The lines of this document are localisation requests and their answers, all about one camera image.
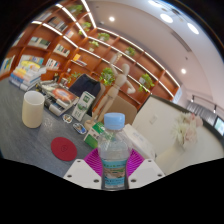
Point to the cream plastic cup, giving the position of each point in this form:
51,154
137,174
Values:
32,110

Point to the small foil snack packet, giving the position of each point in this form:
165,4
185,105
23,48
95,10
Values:
80,128
67,118

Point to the white wall switch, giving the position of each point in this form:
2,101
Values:
153,119

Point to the white wrapped paper pack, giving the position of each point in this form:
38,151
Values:
140,140

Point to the chair with dark jacket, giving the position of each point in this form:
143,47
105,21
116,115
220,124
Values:
85,86

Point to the pink white flower bouquet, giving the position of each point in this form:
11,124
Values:
186,128

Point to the black curtain rail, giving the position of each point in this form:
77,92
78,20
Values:
203,100

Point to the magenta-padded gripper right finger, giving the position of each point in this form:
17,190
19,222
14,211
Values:
146,173

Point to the flat round red coaster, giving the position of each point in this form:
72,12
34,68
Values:
64,149

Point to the wooden wall shelf unit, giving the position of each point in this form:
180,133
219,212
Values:
66,36

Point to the stack of dark-covered books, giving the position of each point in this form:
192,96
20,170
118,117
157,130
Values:
61,98

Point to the wooden artist mannequin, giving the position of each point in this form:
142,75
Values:
111,96

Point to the ceiling air vent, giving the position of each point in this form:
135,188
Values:
181,41

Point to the stack of colourful books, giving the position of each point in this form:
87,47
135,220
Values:
26,76

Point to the recessed ceiling light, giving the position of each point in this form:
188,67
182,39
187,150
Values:
111,19
183,71

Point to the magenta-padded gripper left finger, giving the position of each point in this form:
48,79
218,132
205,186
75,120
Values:
81,173

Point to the grey window curtain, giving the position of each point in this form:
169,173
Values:
200,111

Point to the tan upholstered chair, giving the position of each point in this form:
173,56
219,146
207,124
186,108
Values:
123,110

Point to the tall green white carton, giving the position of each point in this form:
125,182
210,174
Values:
83,106

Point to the clear blue-capped water bottle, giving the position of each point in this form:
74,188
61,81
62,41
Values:
113,150

